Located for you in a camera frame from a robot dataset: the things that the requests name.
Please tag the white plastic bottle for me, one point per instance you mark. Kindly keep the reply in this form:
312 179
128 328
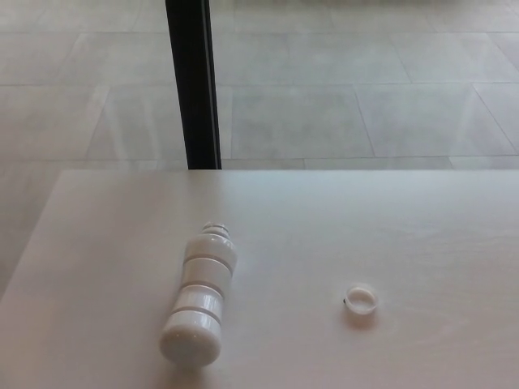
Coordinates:
202 300

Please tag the white bottle cap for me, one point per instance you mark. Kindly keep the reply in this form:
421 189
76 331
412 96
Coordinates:
352 309

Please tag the black vertical post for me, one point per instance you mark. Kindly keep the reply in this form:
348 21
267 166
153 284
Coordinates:
194 81

